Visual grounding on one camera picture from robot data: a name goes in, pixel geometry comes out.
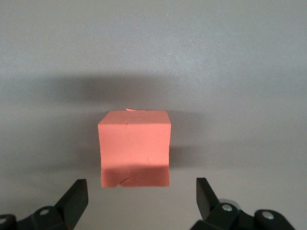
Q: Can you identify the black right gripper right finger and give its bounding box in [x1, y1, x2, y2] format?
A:
[193, 177, 295, 230]

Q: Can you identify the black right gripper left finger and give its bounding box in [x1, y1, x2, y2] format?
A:
[0, 179, 89, 230]

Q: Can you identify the orange foam block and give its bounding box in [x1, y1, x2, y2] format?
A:
[97, 108, 172, 188]

